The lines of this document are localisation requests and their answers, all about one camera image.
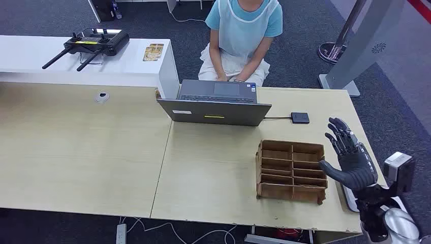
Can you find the person's right hand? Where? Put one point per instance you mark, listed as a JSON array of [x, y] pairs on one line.
[[223, 78]]

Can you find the person's left hand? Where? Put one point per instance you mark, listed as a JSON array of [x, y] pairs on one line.
[[239, 80]]

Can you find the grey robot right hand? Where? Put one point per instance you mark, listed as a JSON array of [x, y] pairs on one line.
[[355, 168]]

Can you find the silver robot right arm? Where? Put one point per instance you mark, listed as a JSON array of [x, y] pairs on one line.
[[400, 225]]

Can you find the person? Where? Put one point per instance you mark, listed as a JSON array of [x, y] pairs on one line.
[[240, 30]]

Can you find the brown cardboard card organizer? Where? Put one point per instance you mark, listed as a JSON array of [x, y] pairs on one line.
[[291, 168]]

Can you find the gold card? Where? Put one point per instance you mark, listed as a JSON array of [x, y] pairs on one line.
[[149, 55]]

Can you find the grey laptop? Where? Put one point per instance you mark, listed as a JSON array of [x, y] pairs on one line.
[[215, 114]]

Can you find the small black square box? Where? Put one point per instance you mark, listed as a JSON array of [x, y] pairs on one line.
[[300, 118]]

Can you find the white table leg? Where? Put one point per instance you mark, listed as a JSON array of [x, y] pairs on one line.
[[171, 5]]

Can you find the red object under desk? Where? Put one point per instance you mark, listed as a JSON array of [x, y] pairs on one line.
[[288, 233]]

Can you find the white desk foot bar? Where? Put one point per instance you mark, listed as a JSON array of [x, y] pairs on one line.
[[269, 239]]

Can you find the plastic water bottle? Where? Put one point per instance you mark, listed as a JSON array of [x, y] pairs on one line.
[[117, 11]]

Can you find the black remote controller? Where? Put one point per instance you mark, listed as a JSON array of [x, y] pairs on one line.
[[101, 42]]

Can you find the grey kiosk stand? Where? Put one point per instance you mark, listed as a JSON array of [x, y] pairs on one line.
[[367, 40]]

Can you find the black computer tower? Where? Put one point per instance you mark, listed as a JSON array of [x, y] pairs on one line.
[[101, 10]]

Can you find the white power strip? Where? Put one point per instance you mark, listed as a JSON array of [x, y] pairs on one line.
[[121, 234]]

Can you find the white counter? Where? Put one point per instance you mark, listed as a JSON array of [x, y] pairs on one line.
[[33, 54]]

